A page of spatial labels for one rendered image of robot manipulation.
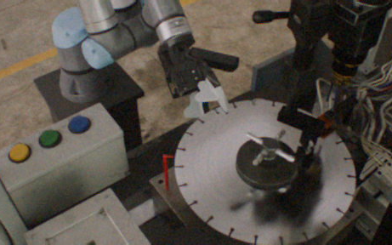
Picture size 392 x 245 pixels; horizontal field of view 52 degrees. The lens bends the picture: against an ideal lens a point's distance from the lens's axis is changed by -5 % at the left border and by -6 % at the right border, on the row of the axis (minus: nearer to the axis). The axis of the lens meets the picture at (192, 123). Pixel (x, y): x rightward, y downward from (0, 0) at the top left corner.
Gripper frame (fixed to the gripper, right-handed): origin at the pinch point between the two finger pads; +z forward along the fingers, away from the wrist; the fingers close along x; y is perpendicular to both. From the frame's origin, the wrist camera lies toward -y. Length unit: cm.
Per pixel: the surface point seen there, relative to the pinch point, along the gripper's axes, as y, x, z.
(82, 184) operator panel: 32.0, -8.7, 1.8
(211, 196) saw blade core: 12.5, 16.2, 13.7
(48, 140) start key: 35.7, -2.3, -8.4
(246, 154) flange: 3.1, 14.4, 9.1
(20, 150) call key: 41.6, -2.2, -8.3
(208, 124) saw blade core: 5.5, 8.1, 0.9
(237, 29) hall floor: -91, -152, -73
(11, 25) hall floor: 46, -191, -138
